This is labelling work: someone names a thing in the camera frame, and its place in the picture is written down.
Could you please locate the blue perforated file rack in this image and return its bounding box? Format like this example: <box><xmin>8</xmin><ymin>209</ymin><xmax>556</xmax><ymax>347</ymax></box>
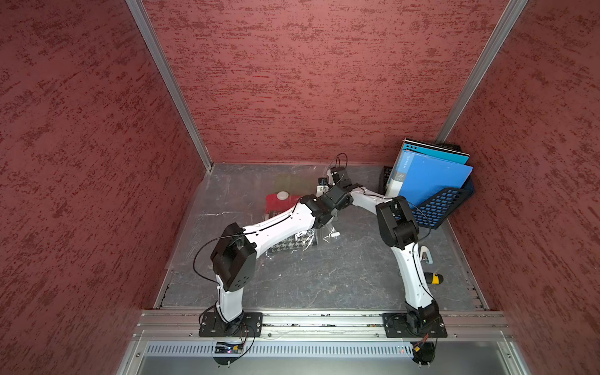
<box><xmin>409</xmin><ymin>176</ymin><xmax>474</xmax><ymax>229</ymax></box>

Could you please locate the left aluminium corner post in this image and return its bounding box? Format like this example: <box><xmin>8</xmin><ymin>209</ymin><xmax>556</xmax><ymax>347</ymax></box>
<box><xmin>126</xmin><ymin>0</ymin><xmax>214</xmax><ymax>173</ymax></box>

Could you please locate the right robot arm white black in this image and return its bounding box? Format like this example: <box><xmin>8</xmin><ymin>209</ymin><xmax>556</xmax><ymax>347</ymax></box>
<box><xmin>326</xmin><ymin>167</ymin><xmax>441</xmax><ymax>336</ymax></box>

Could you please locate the houndstooth black white scarf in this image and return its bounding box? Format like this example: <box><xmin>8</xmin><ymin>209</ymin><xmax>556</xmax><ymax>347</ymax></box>
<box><xmin>266</xmin><ymin>231</ymin><xmax>317</xmax><ymax>256</ymax></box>

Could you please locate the white round bag valve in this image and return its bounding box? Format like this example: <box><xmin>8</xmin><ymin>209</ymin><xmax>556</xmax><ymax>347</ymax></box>
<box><xmin>276</xmin><ymin>191</ymin><xmax>290</xmax><ymax>201</ymax></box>

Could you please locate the aluminium corner post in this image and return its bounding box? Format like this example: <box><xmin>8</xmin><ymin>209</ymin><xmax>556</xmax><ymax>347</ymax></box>
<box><xmin>126</xmin><ymin>0</ymin><xmax>214</xmax><ymax>173</ymax></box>
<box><xmin>434</xmin><ymin>0</ymin><xmax>528</xmax><ymax>144</ymax></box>

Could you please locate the clear plastic vacuum bag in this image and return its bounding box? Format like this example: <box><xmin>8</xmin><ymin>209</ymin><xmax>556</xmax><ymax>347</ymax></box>
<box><xmin>169</xmin><ymin>164</ymin><xmax>351</xmax><ymax>277</ymax></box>

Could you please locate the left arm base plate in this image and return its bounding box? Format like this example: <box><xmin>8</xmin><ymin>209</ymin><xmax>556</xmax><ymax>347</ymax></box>
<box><xmin>198</xmin><ymin>312</ymin><xmax>263</xmax><ymax>338</ymax></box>

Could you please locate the yellow black screwdriver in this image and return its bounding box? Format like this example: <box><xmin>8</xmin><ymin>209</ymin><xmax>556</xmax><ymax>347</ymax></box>
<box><xmin>424</xmin><ymin>272</ymin><xmax>445</xmax><ymax>285</ymax></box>

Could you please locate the green knitted scarf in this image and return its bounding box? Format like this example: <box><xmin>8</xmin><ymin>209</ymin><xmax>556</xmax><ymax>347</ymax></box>
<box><xmin>273</xmin><ymin>174</ymin><xmax>319</xmax><ymax>196</ymax></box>

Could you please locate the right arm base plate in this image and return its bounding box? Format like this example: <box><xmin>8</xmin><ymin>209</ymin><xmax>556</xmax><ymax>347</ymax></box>
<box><xmin>381</xmin><ymin>312</ymin><xmax>448</xmax><ymax>339</ymax></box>

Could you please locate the aluminium front rail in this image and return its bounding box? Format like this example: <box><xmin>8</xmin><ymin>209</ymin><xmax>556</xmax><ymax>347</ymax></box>
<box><xmin>133</xmin><ymin>309</ymin><xmax>515</xmax><ymax>342</ymax></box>

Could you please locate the blue folder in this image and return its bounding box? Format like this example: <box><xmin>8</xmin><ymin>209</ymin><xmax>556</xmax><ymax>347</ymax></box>
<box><xmin>384</xmin><ymin>151</ymin><xmax>473</xmax><ymax>204</ymax></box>

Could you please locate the perforated metal vent strip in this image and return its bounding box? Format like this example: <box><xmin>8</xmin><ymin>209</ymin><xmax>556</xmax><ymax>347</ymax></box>
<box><xmin>145</xmin><ymin>342</ymin><xmax>413</xmax><ymax>359</ymax></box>

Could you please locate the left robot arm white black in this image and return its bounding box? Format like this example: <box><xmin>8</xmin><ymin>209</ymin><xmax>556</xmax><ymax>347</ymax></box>
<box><xmin>210</xmin><ymin>182</ymin><xmax>355</xmax><ymax>334</ymax></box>

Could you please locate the red knitted scarf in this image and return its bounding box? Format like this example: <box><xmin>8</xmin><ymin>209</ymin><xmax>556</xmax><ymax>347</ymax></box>
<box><xmin>265</xmin><ymin>193</ymin><xmax>302</xmax><ymax>219</ymax></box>

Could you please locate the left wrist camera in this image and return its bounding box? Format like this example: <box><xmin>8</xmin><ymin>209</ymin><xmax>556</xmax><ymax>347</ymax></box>
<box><xmin>316</xmin><ymin>177</ymin><xmax>329</xmax><ymax>197</ymax></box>

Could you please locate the small white grey tool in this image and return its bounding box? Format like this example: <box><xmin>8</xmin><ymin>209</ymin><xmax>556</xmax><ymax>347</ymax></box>
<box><xmin>419</xmin><ymin>245</ymin><xmax>434</xmax><ymax>265</ymax></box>

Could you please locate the teal notebook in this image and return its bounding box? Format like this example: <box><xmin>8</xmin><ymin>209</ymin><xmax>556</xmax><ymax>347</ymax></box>
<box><xmin>402</xmin><ymin>139</ymin><xmax>470</xmax><ymax>165</ymax></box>

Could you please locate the right aluminium corner post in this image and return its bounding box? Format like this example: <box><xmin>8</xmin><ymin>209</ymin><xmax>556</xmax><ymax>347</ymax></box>
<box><xmin>434</xmin><ymin>0</ymin><xmax>528</xmax><ymax>144</ymax></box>

